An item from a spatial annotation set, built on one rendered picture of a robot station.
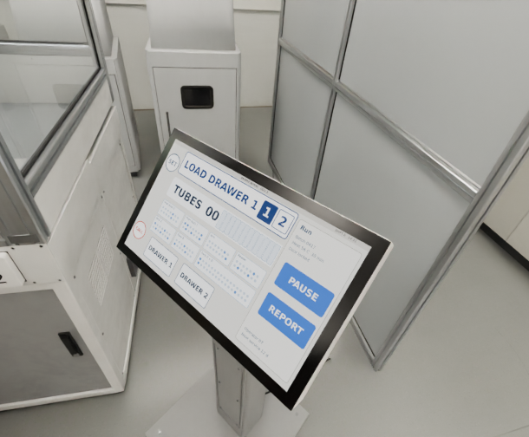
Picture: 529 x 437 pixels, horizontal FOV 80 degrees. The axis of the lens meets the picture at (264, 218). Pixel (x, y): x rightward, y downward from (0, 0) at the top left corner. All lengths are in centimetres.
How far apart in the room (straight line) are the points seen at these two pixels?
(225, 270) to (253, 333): 12
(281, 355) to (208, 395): 103
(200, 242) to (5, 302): 67
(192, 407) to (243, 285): 104
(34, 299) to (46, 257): 20
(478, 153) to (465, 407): 122
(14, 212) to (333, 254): 68
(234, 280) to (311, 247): 16
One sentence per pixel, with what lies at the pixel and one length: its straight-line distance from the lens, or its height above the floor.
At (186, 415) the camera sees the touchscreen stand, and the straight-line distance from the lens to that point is 156.
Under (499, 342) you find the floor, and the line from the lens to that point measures 221.
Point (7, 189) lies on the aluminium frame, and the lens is 84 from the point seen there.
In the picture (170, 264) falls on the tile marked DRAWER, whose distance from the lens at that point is 69.
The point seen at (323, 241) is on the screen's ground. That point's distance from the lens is 52.
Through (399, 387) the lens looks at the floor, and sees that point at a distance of 179.
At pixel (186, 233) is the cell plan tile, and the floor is 106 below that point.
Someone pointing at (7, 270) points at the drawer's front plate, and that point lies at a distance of 99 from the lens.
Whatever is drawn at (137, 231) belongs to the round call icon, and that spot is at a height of 101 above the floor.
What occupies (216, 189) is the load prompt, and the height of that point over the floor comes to 115.
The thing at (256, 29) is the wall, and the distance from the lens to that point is 404.
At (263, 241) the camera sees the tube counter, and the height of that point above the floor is 112.
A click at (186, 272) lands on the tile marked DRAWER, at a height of 101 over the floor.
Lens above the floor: 151
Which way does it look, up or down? 40 degrees down
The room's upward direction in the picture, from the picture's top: 5 degrees clockwise
